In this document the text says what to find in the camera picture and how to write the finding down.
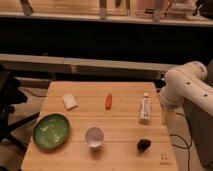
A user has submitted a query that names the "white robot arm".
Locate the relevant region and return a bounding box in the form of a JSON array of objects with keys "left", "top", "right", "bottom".
[{"left": 159, "top": 61, "right": 213, "bottom": 125}]

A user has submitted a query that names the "orange carrot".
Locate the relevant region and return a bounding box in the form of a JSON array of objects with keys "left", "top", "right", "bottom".
[{"left": 105, "top": 94, "right": 112, "bottom": 110}]

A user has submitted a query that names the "white tube with cap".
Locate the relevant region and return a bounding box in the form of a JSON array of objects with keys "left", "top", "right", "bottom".
[{"left": 140, "top": 93, "right": 151, "bottom": 124}]

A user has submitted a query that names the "small black object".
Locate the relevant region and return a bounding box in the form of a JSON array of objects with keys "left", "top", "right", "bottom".
[{"left": 137, "top": 139, "right": 151, "bottom": 151}]

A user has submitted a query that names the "green ceramic bowl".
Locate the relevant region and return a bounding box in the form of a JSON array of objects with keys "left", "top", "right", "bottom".
[{"left": 33, "top": 114, "right": 71, "bottom": 150}]

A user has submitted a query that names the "black office chair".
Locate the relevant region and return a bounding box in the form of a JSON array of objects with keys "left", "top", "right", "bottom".
[{"left": 0, "top": 64, "right": 39, "bottom": 152}]

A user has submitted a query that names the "black cable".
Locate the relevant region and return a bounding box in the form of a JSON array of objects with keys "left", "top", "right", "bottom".
[{"left": 169, "top": 111, "right": 193, "bottom": 171}]

